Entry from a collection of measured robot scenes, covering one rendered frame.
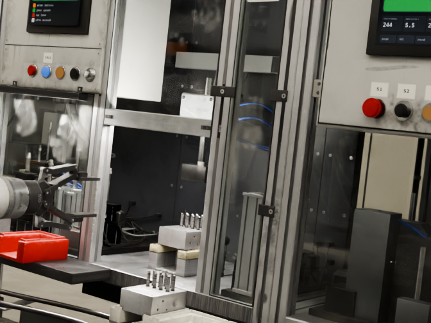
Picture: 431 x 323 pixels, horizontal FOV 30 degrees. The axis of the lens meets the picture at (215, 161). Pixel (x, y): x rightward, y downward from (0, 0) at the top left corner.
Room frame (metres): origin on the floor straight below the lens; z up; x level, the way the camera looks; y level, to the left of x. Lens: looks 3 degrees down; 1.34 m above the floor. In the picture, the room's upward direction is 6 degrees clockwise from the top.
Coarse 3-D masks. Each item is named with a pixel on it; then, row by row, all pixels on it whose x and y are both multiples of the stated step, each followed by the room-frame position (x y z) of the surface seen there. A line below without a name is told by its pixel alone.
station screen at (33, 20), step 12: (36, 0) 2.32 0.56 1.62; (48, 0) 2.29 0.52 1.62; (60, 0) 2.26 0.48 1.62; (72, 0) 2.23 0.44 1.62; (36, 12) 2.32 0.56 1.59; (48, 12) 2.29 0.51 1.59; (60, 12) 2.26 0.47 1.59; (72, 12) 2.23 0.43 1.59; (36, 24) 2.32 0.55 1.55; (48, 24) 2.29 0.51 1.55; (60, 24) 2.25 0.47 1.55; (72, 24) 2.23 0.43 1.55
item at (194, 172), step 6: (204, 138) 2.23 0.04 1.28; (204, 144) 2.23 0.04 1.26; (204, 150) 2.23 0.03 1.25; (198, 156) 2.23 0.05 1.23; (204, 156) 2.23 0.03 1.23; (198, 162) 2.23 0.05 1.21; (204, 162) 2.23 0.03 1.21; (186, 168) 2.23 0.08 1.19; (192, 168) 2.21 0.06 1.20; (198, 168) 2.20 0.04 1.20; (204, 168) 2.19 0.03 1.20; (186, 174) 2.23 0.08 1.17; (192, 174) 2.21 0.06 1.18; (198, 174) 2.20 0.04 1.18; (204, 174) 2.19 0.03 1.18; (192, 180) 2.21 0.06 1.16; (198, 180) 2.20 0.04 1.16; (204, 180) 2.19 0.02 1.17
